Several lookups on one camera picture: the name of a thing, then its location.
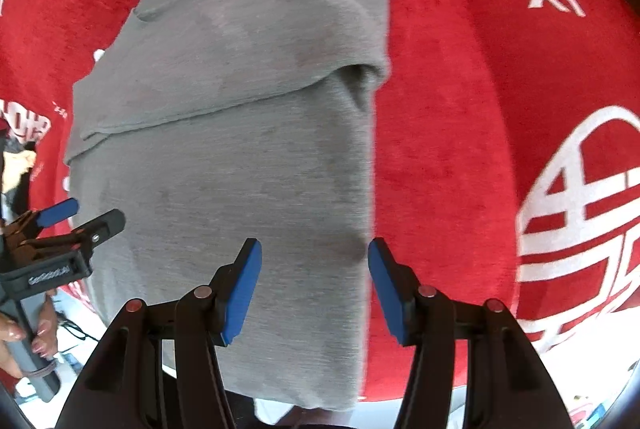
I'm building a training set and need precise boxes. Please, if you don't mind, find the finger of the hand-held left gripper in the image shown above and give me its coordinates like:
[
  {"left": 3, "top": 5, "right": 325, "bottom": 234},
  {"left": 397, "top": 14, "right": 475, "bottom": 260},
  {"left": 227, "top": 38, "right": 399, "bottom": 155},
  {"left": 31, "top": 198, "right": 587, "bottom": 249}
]
[
  {"left": 36, "top": 197, "right": 80, "bottom": 228},
  {"left": 69, "top": 208, "right": 126, "bottom": 254}
]

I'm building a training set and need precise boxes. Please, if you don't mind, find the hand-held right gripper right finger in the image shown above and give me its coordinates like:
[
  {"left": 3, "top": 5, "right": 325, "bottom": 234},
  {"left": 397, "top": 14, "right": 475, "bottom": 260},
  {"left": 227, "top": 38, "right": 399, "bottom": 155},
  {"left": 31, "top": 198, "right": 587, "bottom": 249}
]
[{"left": 367, "top": 237, "right": 576, "bottom": 429}]

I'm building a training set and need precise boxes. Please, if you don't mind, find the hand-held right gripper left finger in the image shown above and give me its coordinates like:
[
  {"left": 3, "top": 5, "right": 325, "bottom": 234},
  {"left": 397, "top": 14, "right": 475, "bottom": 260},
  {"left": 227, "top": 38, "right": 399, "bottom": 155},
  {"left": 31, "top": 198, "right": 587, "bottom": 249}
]
[{"left": 55, "top": 238, "right": 263, "bottom": 429}]

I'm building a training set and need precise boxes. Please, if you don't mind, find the grey shirt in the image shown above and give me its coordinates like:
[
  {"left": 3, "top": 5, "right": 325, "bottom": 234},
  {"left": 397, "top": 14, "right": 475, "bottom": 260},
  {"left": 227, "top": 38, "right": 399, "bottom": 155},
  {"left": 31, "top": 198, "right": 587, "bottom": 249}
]
[{"left": 64, "top": 0, "right": 391, "bottom": 413}]

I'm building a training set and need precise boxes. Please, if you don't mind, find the person's left hand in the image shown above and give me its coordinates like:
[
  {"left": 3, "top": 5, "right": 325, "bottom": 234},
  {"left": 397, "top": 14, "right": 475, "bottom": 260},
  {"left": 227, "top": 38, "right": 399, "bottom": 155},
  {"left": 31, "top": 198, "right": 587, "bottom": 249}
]
[{"left": 0, "top": 291, "right": 60, "bottom": 380}]

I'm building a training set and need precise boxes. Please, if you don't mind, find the red printed blanket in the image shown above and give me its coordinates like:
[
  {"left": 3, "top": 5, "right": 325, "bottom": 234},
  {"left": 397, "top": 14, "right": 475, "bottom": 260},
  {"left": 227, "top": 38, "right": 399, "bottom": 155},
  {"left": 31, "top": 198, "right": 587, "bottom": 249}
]
[{"left": 0, "top": 0, "right": 640, "bottom": 405}]

